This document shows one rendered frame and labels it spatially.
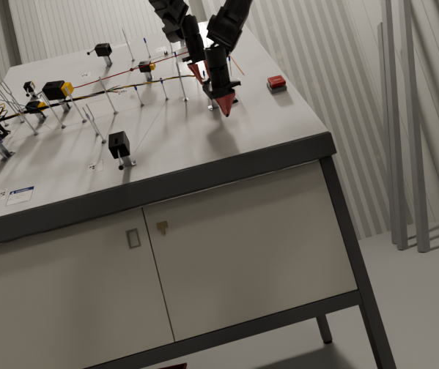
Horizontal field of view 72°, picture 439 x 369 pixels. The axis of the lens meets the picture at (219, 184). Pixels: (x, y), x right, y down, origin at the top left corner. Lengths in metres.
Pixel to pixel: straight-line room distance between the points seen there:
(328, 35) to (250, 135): 3.46
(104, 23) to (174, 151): 3.95
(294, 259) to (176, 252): 0.34
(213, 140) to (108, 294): 0.54
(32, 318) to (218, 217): 0.59
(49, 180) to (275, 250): 0.71
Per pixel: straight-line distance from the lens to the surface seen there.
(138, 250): 0.92
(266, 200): 0.91
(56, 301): 1.02
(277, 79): 1.13
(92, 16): 4.87
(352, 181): 3.81
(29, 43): 4.70
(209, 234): 0.89
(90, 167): 1.01
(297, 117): 1.00
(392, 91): 3.28
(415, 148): 2.94
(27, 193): 1.05
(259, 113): 1.03
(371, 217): 3.90
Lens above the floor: 0.73
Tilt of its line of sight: 5 degrees up
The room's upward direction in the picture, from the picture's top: 15 degrees counter-clockwise
